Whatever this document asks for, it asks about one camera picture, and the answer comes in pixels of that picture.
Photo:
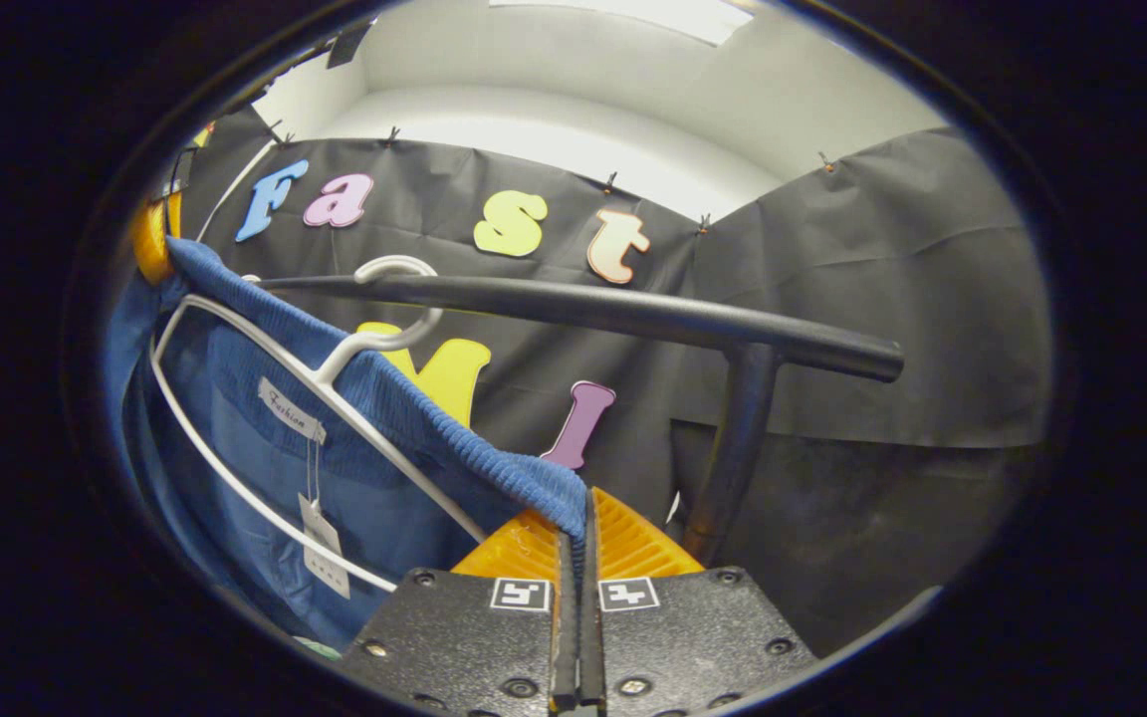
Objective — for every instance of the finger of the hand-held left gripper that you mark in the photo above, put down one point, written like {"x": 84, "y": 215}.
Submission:
{"x": 150, "y": 239}

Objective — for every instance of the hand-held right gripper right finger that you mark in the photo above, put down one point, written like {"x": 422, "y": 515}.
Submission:
{"x": 693, "y": 647}

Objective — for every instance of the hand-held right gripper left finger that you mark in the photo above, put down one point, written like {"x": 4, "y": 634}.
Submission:
{"x": 464, "y": 647}

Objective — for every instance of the blue knit garment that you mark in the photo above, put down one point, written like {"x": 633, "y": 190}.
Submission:
{"x": 384, "y": 518}

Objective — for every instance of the white clothes hanger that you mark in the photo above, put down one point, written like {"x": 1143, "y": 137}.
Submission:
{"x": 364, "y": 344}

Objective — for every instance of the black clothes rack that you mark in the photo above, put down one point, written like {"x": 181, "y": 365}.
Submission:
{"x": 633, "y": 309}

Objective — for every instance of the black backdrop cloth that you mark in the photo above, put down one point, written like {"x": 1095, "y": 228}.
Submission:
{"x": 882, "y": 249}

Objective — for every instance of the large ceiling light panel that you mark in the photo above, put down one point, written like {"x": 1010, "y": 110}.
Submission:
{"x": 653, "y": 15}

